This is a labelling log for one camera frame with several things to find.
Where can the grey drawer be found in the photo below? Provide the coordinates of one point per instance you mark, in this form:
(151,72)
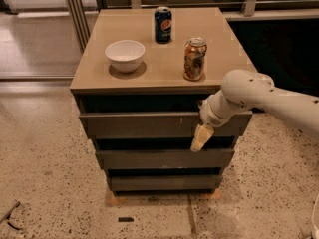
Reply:
(156,183)
(164,159)
(140,125)

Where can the small black floor object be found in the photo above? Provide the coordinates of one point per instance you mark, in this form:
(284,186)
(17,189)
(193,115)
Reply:
(126,219)

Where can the grey drawer cabinet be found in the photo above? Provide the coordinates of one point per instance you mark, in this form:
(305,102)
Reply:
(158,84)

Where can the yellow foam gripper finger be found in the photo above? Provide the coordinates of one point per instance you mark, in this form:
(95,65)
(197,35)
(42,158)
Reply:
(202,135)

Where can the metal window frame post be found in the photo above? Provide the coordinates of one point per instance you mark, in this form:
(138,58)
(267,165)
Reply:
(77,13)

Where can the white ceramic bowl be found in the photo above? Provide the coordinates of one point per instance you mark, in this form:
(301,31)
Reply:
(125,55)

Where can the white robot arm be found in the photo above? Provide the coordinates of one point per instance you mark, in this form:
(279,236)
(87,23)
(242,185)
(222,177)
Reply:
(241,91)

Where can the orange patterned can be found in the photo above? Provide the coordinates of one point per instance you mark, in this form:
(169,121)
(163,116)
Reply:
(194,57)

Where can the dark tool on floor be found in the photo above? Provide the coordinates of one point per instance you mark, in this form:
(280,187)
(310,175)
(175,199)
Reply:
(5,218)

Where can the blue pepsi can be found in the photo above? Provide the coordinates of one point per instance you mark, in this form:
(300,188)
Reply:
(163,23)

